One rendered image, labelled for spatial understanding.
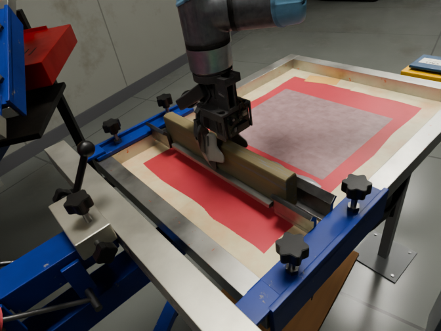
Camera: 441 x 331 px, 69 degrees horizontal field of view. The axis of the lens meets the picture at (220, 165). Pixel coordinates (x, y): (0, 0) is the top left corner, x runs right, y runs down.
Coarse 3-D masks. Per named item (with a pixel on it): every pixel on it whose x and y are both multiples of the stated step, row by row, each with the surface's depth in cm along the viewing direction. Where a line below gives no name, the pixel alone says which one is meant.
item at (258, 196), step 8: (176, 144) 79; (184, 152) 75; (192, 152) 75; (200, 160) 72; (208, 168) 70; (224, 176) 66; (232, 184) 65; (240, 184) 64; (248, 192) 62; (256, 192) 61; (264, 200) 59; (272, 200) 59
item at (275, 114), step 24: (264, 96) 101; (288, 96) 99; (312, 96) 96; (336, 96) 94; (264, 120) 89; (288, 120) 87; (264, 144) 80; (168, 168) 78; (192, 168) 77; (192, 192) 70
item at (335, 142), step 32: (352, 96) 93; (320, 128) 82; (352, 128) 80; (384, 128) 78; (288, 160) 74; (320, 160) 72; (352, 160) 70; (224, 192) 68; (224, 224) 61; (256, 224) 60; (288, 224) 59
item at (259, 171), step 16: (176, 128) 75; (192, 128) 71; (192, 144) 73; (224, 144) 64; (224, 160) 65; (240, 160) 60; (256, 160) 58; (240, 176) 63; (256, 176) 59; (272, 176) 55; (288, 176) 54; (272, 192) 57; (288, 192) 55
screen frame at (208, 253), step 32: (288, 64) 112; (320, 64) 105; (416, 96) 88; (96, 160) 79; (416, 160) 64; (128, 192) 68; (160, 224) 61; (192, 224) 58; (192, 256) 55; (224, 256) 51; (224, 288) 50
